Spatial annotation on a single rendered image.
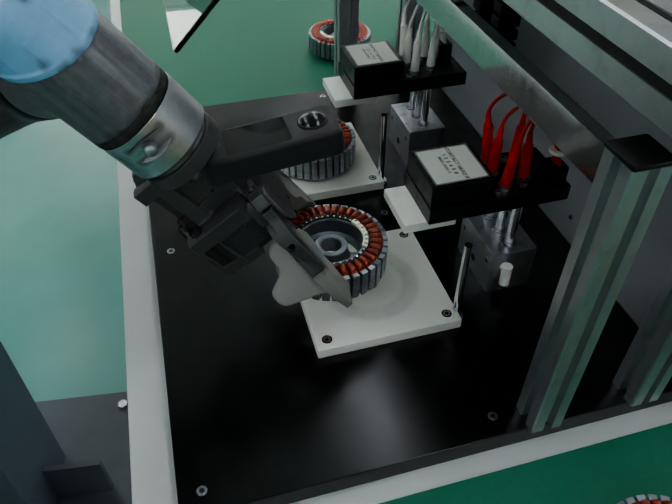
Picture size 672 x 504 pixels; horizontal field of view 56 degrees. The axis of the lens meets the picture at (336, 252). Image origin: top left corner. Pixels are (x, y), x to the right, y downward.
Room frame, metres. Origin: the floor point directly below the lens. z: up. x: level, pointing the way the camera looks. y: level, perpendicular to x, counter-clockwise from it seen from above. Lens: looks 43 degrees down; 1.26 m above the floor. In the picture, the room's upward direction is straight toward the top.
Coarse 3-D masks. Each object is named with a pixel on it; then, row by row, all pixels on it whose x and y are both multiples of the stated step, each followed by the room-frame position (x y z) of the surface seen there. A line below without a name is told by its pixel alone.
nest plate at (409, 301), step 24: (408, 240) 0.54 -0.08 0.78; (408, 264) 0.50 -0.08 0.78; (384, 288) 0.46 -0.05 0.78; (408, 288) 0.46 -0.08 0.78; (432, 288) 0.46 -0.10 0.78; (312, 312) 0.43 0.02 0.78; (336, 312) 0.43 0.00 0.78; (360, 312) 0.43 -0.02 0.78; (384, 312) 0.43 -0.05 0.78; (408, 312) 0.43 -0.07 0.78; (432, 312) 0.43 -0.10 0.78; (456, 312) 0.43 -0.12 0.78; (312, 336) 0.40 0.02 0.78; (336, 336) 0.40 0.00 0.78; (360, 336) 0.40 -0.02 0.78; (384, 336) 0.40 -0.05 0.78; (408, 336) 0.40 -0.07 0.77
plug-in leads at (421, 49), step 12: (408, 0) 0.77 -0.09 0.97; (420, 24) 0.72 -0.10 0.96; (408, 36) 0.74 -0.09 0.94; (420, 36) 0.72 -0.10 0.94; (444, 36) 0.76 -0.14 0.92; (408, 48) 0.73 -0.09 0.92; (420, 48) 0.72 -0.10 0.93; (432, 48) 0.73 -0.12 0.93; (444, 48) 0.76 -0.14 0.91; (408, 60) 0.74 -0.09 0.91; (432, 60) 0.73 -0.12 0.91; (408, 72) 0.72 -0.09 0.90
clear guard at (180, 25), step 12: (168, 0) 0.65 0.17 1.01; (180, 0) 0.62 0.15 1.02; (192, 0) 0.59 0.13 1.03; (204, 0) 0.57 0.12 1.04; (216, 0) 0.56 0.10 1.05; (168, 12) 0.62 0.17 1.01; (180, 12) 0.60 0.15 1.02; (192, 12) 0.57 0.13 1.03; (204, 12) 0.55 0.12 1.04; (168, 24) 0.60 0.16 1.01; (180, 24) 0.58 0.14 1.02; (192, 24) 0.55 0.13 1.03; (180, 36) 0.55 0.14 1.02; (180, 48) 0.55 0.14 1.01
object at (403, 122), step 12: (396, 108) 0.76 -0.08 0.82; (408, 108) 0.76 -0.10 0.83; (396, 120) 0.75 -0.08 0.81; (408, 120) 0.73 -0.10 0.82; (432, 120) 0.73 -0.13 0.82; (396, 132) 0.75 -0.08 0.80; (408, 132) 0.71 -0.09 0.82; (420, 132) 0.71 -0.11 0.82; (432, 132) 0.71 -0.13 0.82; (444, 132) 0.71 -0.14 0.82; (396, 144) 0.74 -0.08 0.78; (408, 144) 0.70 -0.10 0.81; (420, 144) 0.71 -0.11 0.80; (432, 144) 0.71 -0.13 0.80
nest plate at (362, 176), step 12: (360, 144) 0.74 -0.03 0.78; (360, 156) 0.71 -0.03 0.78; (348, 168) 0.68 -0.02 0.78; (360, 168) 0.68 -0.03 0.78; (372, 168) 0.68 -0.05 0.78; (300, 180) 0.65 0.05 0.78; (312, 180) 0.65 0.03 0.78; (324, 180) 0.65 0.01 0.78; (336, 180) 0.65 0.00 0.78; (348, 180) 0.65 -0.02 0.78; (360, 180) 0.65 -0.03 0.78; (372, 180) 0.65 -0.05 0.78; (312, 192) 0.63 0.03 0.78; (324, 192) 0.63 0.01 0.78; (336, 192) 0.64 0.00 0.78; (348, 192) 0.64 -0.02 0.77; (360, 192) 0.64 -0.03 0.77
